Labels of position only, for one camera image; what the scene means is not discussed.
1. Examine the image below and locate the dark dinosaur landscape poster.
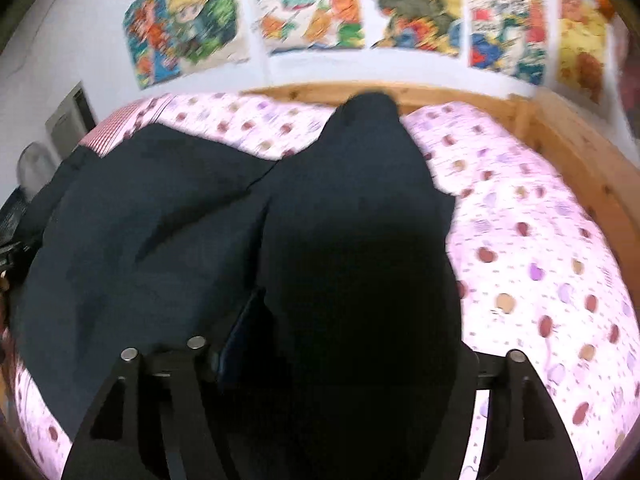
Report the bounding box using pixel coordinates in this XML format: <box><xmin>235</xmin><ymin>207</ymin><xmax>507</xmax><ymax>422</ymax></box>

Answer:
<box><xmin>372</xmin><ymin>0</ymin><xmax>462</xmax><ymax>58</ymax></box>

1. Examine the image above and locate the grey wall panel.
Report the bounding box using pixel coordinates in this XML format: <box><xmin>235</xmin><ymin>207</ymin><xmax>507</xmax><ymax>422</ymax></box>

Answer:
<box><xmin>46</xmin><ymin>82</ymin><xmax>96</xmax><ymax>159</ymax></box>

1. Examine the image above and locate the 2024 calendar cartoon poster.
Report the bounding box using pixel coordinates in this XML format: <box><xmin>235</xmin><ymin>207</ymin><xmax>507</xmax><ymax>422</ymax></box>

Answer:
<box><xmin>469</xmin><ymin>0</ymin><xmax>548</xmax><ymax>86</ymax></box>

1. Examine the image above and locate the round grey fan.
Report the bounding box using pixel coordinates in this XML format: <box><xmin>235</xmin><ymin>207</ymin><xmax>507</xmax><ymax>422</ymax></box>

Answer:
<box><xmin>16</xmin><ymin>142</ymin><xmax>58</xmax><ymax>202</ymax></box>

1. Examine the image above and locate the orange fruit pattern poster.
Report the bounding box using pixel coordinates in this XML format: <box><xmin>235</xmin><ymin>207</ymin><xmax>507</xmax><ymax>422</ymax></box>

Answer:
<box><xmin>255</xmin><ymin>0</ymin><xmax>364</xmax><ymax>54</ymax></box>

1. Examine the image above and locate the black padded jacket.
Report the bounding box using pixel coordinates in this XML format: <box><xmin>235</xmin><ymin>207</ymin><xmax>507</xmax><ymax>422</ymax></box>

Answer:
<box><xmin>9</xmin><ymin>92</ymin><xmax>462</xmax><ymax>479</ymax></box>

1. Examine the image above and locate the yellow chick and bear poster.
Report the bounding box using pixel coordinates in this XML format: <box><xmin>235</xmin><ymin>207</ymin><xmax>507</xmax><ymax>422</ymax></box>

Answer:
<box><xmin>556</xmin><ymin>0</ymin><xmax>608</xmax><ymax>105</ymax></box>

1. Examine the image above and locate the wooden bed frame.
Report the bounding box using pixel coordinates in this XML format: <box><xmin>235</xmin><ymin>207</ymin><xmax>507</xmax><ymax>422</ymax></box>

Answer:
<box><xmin>249</xmin><ymin>81</ymin><xmax>639</xmax><ymax>278</ymax></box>

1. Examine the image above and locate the pink apple-print bed sheet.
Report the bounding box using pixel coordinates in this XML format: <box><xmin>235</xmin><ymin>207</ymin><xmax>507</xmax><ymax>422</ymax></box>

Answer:
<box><xmin>8</xmin><ymin>93</ymin><xmax>639</xmax><ymax>479</ymax></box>

